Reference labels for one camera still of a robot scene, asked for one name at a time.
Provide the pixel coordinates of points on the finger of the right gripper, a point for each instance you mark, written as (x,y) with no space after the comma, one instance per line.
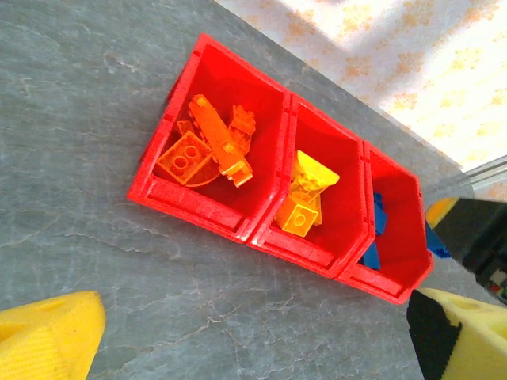
(475,229)

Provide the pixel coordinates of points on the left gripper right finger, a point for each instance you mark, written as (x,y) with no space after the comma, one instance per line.
(467,340)

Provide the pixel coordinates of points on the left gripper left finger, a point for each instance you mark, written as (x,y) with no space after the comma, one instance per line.
(43,340)

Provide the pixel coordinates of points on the blue lego brick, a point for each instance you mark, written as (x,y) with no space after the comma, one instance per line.
(436,243)
(371,257)
(380,213)

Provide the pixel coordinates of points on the yellow lego brick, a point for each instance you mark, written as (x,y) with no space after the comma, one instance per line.
(299,219)
(309,194)
(317,172)

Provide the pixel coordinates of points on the orange curved lego piece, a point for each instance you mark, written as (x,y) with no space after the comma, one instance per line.
(204,180)

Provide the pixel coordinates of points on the clear orange lego brick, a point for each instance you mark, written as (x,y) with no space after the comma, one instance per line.
(184,158)

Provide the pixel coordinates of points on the small dark orange lego brick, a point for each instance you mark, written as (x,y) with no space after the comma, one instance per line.
(242,122)

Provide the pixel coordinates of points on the orange lego ladder piece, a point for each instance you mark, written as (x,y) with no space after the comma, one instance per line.
(219,138)

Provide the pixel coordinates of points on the aluminium right frame post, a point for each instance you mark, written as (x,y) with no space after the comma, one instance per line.
(489,172)

